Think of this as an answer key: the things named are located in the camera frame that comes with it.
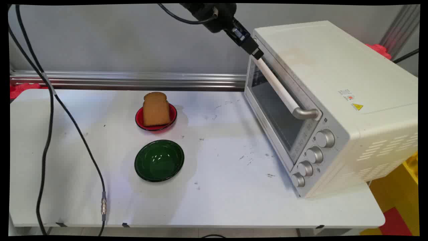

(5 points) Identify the red bowl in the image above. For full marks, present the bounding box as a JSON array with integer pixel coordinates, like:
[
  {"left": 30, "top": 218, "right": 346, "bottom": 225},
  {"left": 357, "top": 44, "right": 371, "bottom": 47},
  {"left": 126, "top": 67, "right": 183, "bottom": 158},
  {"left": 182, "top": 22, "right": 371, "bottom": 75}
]
[{"left": 135, "top": 103, "right": 178, "bottom": 132}]

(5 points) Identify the plain black cable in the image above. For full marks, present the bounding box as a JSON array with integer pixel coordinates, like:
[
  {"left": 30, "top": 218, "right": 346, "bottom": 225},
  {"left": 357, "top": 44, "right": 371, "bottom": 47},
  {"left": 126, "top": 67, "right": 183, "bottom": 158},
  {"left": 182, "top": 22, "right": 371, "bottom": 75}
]
[{"left": 15, "top": 5, "right": 55, "bottom": 235}]

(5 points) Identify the silver oven knob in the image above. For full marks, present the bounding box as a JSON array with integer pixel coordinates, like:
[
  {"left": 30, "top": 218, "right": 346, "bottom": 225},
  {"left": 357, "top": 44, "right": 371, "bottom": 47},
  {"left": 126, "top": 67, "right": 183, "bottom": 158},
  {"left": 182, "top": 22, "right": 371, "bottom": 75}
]
[
  {"left": 306, "top": 146, "right": 324, "bottom": 164},
  {"left": 315, "top": 129, "right": 335, "bottom": 148},
  {"left": 291, "top": 173, "right": 306, "bottom": 188},
  {"left": 297, "top": 161, "right": 314, "bottom": 177}
]

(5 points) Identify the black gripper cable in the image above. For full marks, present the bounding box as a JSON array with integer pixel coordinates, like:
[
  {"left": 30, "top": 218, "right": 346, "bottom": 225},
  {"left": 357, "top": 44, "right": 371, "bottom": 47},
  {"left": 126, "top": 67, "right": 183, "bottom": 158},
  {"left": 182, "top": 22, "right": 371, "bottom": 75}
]
[{"left": 157, "top": 3, "right": 220, "bottom": 25}]

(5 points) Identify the brown toast slice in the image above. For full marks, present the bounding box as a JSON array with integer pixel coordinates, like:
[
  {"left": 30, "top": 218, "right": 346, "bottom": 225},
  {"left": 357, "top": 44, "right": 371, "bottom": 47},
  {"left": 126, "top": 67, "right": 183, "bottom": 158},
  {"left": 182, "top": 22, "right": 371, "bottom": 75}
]
[{"left": 143, "top": 92, "right": 172, "bottom": 127}]

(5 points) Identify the white toaster oven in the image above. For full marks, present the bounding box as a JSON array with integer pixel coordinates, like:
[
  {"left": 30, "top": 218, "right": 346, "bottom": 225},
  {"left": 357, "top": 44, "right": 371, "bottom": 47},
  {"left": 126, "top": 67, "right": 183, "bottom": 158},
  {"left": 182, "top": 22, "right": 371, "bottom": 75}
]
[{"left": 244, "top": 21, "right": 418, "bottom": 199}]

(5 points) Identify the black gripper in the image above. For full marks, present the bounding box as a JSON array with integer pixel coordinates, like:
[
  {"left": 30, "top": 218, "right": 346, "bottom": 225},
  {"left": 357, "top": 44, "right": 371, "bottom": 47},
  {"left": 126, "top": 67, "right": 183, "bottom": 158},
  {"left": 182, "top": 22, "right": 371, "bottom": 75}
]
[{"left": 180, "top": 3, "right": 265, "bottom": 60}]

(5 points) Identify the aluminium frame post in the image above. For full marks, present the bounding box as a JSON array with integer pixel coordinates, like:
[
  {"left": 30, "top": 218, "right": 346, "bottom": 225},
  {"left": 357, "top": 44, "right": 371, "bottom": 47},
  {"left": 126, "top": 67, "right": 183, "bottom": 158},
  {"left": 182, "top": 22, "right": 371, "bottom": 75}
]
[{"left": 380, "top": 5, "right": 420, "bottom": 59}]

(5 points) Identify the green bowl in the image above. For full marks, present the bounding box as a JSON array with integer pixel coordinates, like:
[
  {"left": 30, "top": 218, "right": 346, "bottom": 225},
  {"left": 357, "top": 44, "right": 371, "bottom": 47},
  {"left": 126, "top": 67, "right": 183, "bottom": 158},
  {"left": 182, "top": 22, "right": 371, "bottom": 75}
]
[{"left": 134, "top": 140, "right": 185, "bottom": 183}]

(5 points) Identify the red foam floor mat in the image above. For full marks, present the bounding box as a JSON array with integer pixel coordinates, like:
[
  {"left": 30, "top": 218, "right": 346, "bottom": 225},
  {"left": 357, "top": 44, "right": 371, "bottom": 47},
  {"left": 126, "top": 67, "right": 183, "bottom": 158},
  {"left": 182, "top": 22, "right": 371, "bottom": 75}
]
[{"left": 379, "top": 207, "right": 413, "bottom": 236}]

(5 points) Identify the yellow foam floor mat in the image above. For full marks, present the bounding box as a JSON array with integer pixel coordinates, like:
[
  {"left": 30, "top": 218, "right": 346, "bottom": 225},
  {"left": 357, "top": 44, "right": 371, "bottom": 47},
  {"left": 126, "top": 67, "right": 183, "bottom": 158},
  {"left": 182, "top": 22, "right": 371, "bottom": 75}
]
[{"left": 359, "top": 152, "right": 419, "bottom": 236}]

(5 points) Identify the thin black cable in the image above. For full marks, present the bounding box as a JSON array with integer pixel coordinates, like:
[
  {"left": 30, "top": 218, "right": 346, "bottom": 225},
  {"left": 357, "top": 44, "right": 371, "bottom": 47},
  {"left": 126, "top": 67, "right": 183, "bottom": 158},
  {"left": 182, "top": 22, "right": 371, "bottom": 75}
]
[{"left": 393, "top": 48, "right": 419, "bottom": 64}]

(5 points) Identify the red plastic bracket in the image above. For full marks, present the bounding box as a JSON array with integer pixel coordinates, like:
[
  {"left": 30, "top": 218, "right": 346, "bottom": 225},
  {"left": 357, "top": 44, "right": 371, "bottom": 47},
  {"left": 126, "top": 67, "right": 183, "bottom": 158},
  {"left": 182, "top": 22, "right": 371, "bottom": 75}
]
[
  {"left": 365, "top": 43, "right": 392, "bottom": 60},
  {"left": 10, "top": 83, "right": 42, "bottom": 99}
]

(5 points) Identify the glass oven door with handle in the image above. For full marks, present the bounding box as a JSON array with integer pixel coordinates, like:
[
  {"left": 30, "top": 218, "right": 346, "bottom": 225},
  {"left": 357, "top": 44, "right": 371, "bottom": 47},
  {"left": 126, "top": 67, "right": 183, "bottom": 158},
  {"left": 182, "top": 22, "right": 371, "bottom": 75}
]
[{"left": 244, "top": 55, "right": 323, "bottom": 173}]

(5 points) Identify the black cable with metal connector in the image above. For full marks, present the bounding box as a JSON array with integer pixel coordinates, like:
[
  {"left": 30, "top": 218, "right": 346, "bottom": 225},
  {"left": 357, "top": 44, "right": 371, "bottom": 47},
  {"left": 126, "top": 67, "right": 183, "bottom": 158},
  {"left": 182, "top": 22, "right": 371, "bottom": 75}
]
[{"left": 8, "top": 27, "right": 108, "bottom": 237}]

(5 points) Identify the aluminium frame rail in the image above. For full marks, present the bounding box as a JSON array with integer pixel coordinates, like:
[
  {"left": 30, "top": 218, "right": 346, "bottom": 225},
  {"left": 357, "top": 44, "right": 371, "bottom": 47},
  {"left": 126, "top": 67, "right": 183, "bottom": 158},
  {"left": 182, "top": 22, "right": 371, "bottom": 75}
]
[{"left": 10, "top": 70, "right": 247, "bottom": 92}]

